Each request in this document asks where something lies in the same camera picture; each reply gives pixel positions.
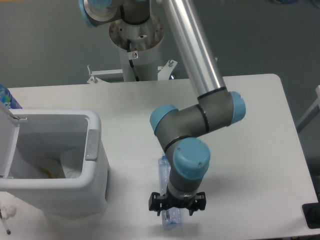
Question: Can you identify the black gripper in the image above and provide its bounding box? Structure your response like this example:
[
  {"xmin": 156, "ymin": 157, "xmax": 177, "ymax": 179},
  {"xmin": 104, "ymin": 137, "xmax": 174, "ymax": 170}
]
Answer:
[{"xmin": 148, "ymin": 191, "xmax": 207, "ymax": 216}]

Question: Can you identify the clear plastic water bottle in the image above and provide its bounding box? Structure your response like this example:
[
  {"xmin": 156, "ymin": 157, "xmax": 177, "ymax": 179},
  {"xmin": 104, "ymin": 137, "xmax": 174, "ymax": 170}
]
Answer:
[{"xmin": 158, "ymin": 152, "xmax": 182, "ymax": 229}]

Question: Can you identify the white plastic wrapper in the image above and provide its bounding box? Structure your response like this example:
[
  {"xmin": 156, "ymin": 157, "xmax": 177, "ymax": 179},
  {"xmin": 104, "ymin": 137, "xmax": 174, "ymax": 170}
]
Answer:
[{"xmin": 59, "ymin": 148, "xmax": 84, "ymax": 179}]

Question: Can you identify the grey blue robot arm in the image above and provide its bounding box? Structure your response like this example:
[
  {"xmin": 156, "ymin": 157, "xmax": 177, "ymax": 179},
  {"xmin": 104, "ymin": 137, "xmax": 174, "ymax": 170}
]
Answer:
[{"xmin": 78, "ymin": 0, "xmax": 246, "ymax": 214}]

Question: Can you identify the trash inside can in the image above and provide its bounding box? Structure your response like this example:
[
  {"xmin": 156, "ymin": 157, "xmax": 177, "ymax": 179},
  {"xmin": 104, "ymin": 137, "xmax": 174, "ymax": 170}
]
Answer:
[{"xmin": 36, "ymin": 157, "xmax": 66, "ymax": 179}]

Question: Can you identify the white trash can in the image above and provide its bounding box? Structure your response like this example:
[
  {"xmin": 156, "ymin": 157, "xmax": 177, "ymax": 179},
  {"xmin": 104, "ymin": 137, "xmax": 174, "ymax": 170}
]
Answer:
[{"xmin": 0, "ymin": 105, "xmax": 110, "ymax": 214}]

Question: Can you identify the black device at table edge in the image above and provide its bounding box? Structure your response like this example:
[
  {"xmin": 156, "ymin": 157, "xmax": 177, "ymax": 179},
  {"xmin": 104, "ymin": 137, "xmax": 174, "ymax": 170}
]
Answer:
[{"xmin": 302, "ymin": 202, "xmax": 320, "ymax": 229}]

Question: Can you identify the white crumpled tissue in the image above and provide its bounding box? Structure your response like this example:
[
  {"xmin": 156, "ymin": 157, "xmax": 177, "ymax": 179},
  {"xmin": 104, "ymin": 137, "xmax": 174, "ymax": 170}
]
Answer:
[{"xmin": 1, "ymin": 204, "xmax": 17, "ymax": 220}]

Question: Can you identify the blue patterned container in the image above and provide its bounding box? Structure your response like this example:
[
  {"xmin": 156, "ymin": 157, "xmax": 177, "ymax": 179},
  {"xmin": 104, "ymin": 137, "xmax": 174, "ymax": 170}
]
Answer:
[{"xmin": 0, "ymin": 84, "xmax": 22, "ymax": 109}]

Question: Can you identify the white pedestal foot bracket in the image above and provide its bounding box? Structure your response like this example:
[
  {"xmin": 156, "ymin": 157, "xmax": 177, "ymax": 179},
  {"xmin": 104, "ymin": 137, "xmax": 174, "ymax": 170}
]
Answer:
[{"xmin": 86, "ymin": 56, "xmax": 219, "ymax": 84}]

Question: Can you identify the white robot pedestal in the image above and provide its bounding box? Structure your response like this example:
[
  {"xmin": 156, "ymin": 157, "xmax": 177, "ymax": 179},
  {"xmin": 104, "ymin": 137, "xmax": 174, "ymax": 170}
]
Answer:
[{"xmin": 109, "ymin": 14, "xmax": 165, "ymax": 82}]

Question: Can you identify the black cable on pedestal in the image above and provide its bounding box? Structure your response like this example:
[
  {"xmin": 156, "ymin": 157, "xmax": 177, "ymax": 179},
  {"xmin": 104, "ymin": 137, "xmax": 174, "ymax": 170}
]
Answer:
[{"xmin": 126, "ymin": 39, "xmax": 140, "ymax": 82}]

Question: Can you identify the white metal frame right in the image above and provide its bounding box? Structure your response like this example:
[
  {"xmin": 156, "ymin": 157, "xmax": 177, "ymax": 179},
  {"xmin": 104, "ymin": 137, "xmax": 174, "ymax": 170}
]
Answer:
[{"xmin": 295, "ymin": 85, "xmax": 320, "ymax": 134}]

